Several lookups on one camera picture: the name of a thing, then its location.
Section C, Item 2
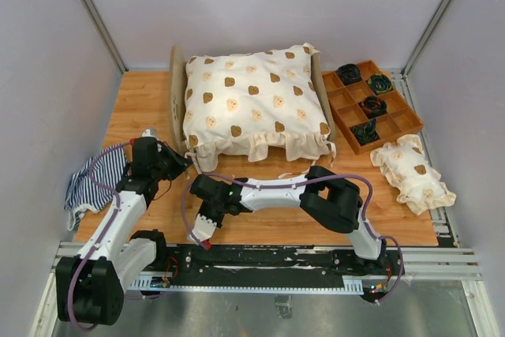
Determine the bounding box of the wooden pet bed frame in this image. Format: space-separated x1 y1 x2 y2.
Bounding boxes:
168 45 337 155

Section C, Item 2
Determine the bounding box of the bear print bed cushion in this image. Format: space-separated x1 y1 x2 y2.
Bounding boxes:
182 43 336 172

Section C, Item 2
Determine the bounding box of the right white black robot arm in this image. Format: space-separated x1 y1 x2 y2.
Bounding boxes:
183 166 387 274

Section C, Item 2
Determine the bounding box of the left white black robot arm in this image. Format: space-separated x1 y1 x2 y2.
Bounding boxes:
55 128 192 332

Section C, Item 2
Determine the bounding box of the striped blue white cloth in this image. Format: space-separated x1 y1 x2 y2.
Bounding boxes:
63 144 127 231

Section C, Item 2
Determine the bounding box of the dark green rolled sock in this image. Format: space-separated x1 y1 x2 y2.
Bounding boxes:
350 118 380 146

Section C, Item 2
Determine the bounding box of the orange wooden compartment tray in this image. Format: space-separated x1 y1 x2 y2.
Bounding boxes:
323 60 424 155

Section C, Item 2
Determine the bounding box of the black orange rolled sock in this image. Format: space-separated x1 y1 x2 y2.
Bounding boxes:
358 96 387 119

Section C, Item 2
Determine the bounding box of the black rolled sock back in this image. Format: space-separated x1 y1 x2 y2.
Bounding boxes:
335 64 361 86

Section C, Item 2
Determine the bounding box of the small bear print pillow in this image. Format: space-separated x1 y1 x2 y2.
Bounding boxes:
370 134 457 215

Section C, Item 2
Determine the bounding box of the green black rolled sock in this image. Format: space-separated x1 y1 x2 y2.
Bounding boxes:
366 74 393 95

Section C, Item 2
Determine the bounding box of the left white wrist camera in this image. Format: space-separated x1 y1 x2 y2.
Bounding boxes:
141 127 158 139

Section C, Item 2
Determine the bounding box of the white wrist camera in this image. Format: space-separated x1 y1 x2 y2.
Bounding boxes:
141 127 158 139
187 214 217 250

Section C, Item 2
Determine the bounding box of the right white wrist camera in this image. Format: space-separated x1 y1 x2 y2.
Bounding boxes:
187 214 217 250

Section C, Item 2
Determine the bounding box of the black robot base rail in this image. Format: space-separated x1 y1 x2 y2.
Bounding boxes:
122 242 391 290

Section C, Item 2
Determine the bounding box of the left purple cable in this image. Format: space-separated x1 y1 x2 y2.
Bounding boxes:
69 137 137 332

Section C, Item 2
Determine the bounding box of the white slotted cable duct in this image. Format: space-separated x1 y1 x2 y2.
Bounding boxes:
129 270 364 295

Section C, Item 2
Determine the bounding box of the left aluminium frame post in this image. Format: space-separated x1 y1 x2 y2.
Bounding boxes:
80 0 128 74

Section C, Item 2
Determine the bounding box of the aluminium frame post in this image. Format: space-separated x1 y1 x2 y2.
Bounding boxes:
401 0 454 77
80 0 128 74

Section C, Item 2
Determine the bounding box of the right aluminium frame post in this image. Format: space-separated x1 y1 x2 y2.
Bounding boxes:
401 0 454 77

